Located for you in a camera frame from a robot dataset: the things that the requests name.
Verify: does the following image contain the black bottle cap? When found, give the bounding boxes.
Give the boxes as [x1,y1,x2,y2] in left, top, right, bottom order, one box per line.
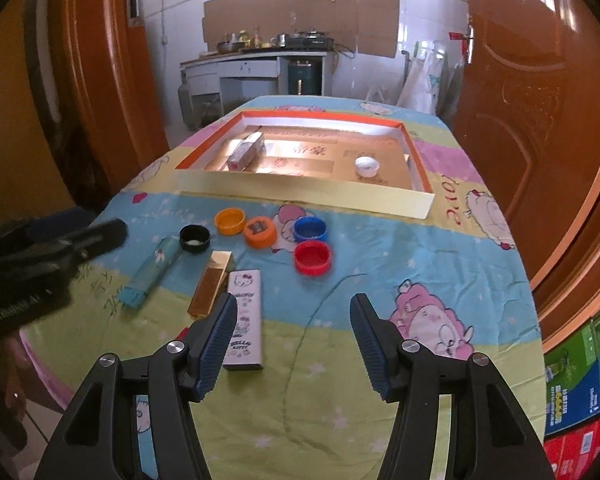
[178,224,211,254]

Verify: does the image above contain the gold rectangular box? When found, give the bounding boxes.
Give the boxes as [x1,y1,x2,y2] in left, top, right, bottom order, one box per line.
[187,250,235,318]

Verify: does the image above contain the orange bottle cap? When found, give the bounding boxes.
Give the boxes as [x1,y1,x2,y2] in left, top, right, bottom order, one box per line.
[214,207,247,236]

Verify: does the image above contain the orange cap with label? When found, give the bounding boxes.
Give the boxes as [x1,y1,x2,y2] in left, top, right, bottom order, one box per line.
[242,216,277,249]

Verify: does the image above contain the white Hello Kitty box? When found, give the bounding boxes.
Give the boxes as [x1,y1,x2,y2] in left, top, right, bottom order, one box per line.
[223,270,263,370]

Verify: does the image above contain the blue bottle cap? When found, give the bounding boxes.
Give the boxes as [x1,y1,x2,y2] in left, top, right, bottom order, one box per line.
[292,216,327,243]

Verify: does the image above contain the red bottle cap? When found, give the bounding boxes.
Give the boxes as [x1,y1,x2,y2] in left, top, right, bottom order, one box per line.
[294,240,332,276]

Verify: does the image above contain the white bottle cap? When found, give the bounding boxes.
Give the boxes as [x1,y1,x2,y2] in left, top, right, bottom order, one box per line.
[354,156,380,179]

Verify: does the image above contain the red carton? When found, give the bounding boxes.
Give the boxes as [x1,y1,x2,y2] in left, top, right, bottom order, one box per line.
[544,416,600,480]

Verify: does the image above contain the green blue beer carton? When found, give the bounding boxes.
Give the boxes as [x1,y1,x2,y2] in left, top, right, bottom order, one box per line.
[544,313,600,436]

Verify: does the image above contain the grey kitchen counter cabinet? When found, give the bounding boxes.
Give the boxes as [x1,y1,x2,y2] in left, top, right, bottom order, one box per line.
[178,50,336,130]

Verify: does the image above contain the colourful cartoon tablecloth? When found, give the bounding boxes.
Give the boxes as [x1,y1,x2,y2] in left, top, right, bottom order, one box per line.
[21,106,545,479]

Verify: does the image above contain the metal pot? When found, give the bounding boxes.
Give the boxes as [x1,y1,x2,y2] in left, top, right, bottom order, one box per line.
[216,41,247,55]

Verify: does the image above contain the dark green appliance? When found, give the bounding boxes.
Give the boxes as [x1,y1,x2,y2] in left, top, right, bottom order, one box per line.
[288,58,322,96]

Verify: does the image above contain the orange rimmed cardboard tray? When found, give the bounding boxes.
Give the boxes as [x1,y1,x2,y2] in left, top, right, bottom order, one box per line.
[174,110,434,220]

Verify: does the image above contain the black gas stove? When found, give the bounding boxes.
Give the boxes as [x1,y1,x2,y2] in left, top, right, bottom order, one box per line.
[284,30,335,51]

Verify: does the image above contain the white plastic bags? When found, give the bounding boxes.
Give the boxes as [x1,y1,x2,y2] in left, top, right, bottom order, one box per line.
[396,40,465,122]

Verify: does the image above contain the brown wooden door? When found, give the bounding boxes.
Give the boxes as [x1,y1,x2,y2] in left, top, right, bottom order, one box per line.
[452,0,600,306]

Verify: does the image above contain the wooden door frame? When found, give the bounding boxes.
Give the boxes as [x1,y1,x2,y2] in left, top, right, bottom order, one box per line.
[47,0,169,200]

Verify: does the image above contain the cardboard wall sheet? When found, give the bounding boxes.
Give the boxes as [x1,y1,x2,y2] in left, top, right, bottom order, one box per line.
[201,0,400,58]

